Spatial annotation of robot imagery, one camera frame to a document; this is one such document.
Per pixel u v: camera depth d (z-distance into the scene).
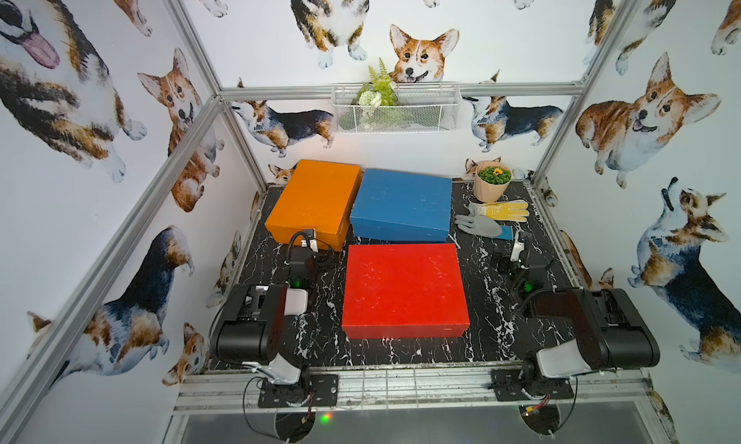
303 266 0.71
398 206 1.00
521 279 0.72
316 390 0.73
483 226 1.07
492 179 1.07
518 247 0.83
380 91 0.82
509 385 0.74
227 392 0.75
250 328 0.45
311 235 0.83
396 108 0.87
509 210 1.11
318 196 1.07
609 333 0.45
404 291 0.82
